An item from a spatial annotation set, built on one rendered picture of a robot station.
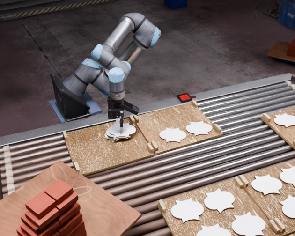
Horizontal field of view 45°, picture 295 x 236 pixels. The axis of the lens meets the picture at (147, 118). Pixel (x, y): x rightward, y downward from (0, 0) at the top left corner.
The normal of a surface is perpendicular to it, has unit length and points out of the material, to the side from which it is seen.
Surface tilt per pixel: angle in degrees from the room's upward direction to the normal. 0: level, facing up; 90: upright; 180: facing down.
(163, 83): 0
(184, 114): 0
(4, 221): 0
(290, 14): 90
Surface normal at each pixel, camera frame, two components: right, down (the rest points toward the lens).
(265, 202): 0.00, -0.81
